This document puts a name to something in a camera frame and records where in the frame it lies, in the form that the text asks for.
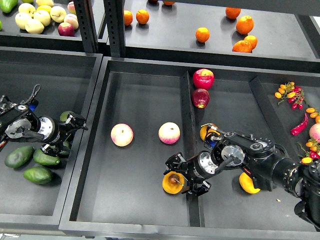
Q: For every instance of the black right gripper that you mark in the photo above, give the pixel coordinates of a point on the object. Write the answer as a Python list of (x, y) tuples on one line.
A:
[(195, 170)]

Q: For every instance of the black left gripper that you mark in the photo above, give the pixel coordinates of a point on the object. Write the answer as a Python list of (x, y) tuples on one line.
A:
[(55, 132)]

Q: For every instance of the green avocado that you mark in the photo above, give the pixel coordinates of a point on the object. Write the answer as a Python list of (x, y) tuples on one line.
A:
[(39, 175), (19, 156), (44, 159), (67, 147), (64, 116)]

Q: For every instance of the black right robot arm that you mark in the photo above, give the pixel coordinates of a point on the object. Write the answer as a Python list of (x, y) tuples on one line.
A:
[(265, 163)]

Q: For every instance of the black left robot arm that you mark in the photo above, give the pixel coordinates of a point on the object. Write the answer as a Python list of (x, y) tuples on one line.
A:
[(19, 123)]

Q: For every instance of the green avocado top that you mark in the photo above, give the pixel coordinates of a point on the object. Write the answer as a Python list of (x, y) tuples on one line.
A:
[(64, 116)]

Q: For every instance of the green avocado bottom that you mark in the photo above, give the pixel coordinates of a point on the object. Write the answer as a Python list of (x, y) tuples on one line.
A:
[(39, 175)]

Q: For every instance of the pink apple right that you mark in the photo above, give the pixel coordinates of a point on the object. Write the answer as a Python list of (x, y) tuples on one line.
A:
[(169, 133)]

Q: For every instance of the pink apple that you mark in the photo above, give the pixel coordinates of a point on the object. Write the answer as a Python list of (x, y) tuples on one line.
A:
[(169, 133), (121, 134)]

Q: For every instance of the pink apple left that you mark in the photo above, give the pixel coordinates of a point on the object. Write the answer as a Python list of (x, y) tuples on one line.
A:
[(121, 134)]

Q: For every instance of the black left tray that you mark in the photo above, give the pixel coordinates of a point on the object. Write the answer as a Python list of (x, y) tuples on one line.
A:
[(67, 81)]

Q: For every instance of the black tray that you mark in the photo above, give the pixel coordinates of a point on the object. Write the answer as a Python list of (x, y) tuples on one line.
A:
[(116, 192), (67, 81)]

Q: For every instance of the dark red apple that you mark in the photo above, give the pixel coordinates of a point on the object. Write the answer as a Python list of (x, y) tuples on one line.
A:
[(200, 98)]

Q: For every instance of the black centre tray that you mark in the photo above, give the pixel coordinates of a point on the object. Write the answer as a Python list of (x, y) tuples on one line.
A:
[(116, 192)]

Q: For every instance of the bright red apple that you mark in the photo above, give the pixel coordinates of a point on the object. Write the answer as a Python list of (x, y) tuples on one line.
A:
[(203, 79)]

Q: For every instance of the red apple on shelf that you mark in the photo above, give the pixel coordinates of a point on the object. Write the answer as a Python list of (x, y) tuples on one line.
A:
[(66, 29)]

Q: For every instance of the yellow apple lower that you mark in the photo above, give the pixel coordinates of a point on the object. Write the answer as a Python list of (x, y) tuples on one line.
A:
[(34, 26)]

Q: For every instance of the yellow apple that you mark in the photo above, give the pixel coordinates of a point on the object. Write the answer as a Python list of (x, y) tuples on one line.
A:
[(58, 14), (34, 26), (21, 19), (43, 16), (27, 8)]

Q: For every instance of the red chili pepper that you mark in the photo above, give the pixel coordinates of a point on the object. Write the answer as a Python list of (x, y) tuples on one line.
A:
[(299, 128)]

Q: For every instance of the pale peach on shelf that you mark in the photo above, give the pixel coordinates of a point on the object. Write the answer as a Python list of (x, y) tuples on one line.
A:
[(72, 19)]

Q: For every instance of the yellow apple middle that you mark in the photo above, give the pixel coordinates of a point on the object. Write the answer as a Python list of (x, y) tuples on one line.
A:
[(43, 16)]

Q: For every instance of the yellow apple right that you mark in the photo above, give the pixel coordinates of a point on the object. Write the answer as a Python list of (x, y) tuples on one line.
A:
[(58, 14)]

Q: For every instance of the yellow apple left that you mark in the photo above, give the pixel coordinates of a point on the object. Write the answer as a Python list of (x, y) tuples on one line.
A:
[(21, 19)]

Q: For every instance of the pink peach right edge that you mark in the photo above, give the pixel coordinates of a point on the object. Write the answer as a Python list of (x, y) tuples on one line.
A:
[(314, 132)]

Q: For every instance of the cherry tomato bunch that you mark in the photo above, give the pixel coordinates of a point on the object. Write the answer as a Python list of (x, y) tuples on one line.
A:
[(291, 93)]

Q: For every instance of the yellow apple top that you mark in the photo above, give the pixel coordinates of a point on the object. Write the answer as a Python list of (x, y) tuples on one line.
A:
[(27, 8)]

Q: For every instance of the orange far left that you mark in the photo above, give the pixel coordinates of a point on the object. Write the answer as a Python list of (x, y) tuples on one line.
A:
[(128, 17)]

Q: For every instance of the orange cherry tomatoes small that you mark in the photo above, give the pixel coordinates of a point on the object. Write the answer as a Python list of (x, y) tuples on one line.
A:
[(314, 114)]

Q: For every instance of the orange lowest right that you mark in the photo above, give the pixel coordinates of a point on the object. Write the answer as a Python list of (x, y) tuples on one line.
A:
[(242, 46)]

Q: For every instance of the orange centre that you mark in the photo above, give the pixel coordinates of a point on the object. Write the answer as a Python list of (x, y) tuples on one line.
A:
[(202, 34)]

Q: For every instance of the green pepper on shelf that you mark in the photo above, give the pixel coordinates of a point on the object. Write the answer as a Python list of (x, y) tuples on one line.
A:
[(7, 6)]

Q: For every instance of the black shelf post left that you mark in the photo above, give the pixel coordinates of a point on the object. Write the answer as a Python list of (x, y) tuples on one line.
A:
[(85, 16)]

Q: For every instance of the black shelf post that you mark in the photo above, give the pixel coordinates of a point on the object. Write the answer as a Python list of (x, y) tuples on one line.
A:
[(114, 15), (85, 16)]

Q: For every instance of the black shelf post right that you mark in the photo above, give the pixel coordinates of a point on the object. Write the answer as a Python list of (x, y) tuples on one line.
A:
[(114, 15)]

